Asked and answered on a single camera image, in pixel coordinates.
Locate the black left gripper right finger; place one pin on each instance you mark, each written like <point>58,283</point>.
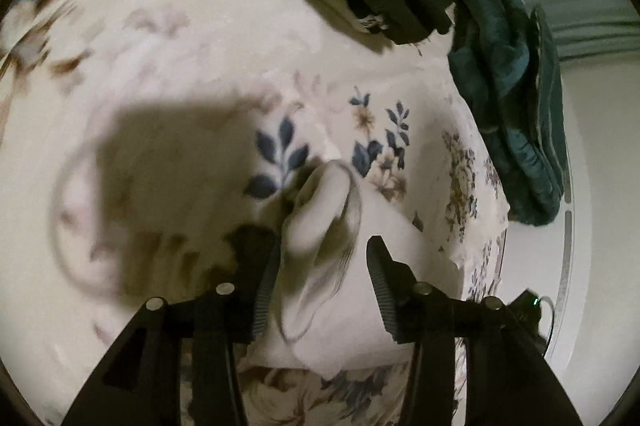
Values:
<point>508,382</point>

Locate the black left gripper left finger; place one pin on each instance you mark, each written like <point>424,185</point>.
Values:
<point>137,382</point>

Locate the white garment with dark trim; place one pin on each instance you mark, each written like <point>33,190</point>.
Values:
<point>323,314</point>

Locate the floral patterned bed sheet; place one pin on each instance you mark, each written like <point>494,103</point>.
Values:
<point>139,136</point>

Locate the dark teal garment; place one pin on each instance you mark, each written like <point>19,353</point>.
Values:
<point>506,67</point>

